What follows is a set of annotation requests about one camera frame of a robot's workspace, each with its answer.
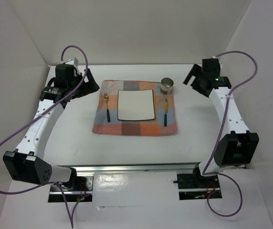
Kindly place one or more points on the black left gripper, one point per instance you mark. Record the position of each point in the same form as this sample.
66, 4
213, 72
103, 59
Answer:
87, 88

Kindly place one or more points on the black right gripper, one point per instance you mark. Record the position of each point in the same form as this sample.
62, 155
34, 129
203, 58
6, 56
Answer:
195, 71

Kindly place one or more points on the gold fork green handle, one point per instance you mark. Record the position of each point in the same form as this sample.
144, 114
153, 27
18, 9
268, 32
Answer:
106, 99

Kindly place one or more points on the metal cup brown band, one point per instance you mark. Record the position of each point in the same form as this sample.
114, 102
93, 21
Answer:
166, 85

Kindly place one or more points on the gold knife green handle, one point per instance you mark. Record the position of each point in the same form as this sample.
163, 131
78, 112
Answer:
165, 112

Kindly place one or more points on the checkered orange blue cloth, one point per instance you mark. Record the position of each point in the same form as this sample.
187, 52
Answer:
133, 128

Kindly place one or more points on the square white plate black rim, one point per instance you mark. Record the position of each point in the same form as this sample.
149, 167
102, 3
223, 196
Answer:
135, 105

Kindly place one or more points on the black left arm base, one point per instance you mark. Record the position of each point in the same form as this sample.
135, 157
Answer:
80, 190

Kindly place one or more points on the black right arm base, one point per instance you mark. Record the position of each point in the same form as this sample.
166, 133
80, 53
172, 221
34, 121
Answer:
193, 181

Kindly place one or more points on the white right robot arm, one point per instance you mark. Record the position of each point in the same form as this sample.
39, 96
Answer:
236, 144

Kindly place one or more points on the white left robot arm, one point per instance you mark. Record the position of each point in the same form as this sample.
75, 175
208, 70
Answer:
88, 132

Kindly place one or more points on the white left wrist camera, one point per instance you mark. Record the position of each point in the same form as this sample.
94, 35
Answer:
75, 62

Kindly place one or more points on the aluminium front rail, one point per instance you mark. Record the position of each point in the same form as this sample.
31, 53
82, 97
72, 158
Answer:
134, 168

